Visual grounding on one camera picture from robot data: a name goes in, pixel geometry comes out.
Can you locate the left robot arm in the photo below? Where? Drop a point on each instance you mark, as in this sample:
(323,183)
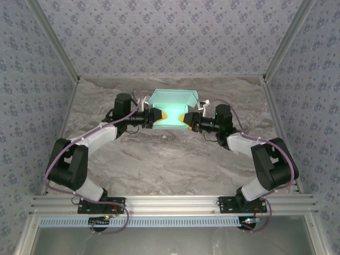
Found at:
(71,170)

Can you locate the light blue paper box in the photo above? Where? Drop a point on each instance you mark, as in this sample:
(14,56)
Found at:
(170,103)

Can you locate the grey metal panel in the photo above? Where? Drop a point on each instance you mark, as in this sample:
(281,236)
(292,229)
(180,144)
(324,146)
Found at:
(170,241)

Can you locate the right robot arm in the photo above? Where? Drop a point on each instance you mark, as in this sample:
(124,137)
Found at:
(271,164)

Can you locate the aluminium frame post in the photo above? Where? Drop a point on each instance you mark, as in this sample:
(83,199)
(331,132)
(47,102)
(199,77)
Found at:
(55,40)
(287,40)

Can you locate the aluminium lower frame beam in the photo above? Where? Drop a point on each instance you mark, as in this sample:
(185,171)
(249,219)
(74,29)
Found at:
(26,236)
(317,236)

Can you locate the aluminium mounting rail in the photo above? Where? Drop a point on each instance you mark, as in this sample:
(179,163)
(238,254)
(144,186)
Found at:
(170,204)

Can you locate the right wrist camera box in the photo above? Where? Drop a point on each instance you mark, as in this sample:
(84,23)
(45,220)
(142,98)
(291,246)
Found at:
(204,105)

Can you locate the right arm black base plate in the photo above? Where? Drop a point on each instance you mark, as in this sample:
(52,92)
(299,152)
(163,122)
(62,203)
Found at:
(228,207)

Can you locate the aluminium table side rail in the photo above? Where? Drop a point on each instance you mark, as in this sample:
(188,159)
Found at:
(70,106)
(273,106)

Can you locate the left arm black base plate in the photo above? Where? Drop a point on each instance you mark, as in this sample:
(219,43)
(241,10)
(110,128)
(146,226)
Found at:
(87,210)

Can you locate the small circuit board with LED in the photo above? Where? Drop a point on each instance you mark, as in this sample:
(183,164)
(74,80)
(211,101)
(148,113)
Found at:
(98,221)
(248,224)

